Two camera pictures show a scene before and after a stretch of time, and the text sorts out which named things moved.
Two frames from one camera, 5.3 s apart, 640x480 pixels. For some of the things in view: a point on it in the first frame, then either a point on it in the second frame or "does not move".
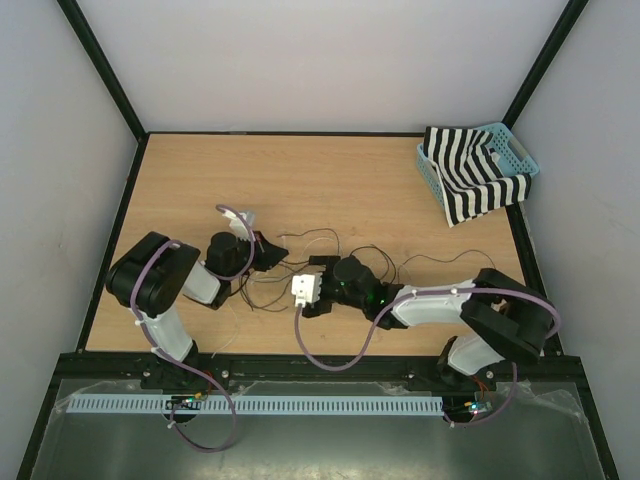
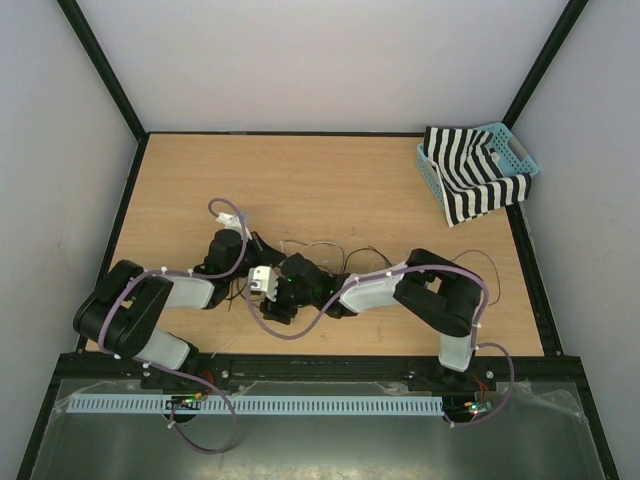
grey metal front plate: x=536 y=430 does not move
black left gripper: x=269 y=254 does not move
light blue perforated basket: x=512 y=158 does not move
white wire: x=262 y=276 to x=293 y=245
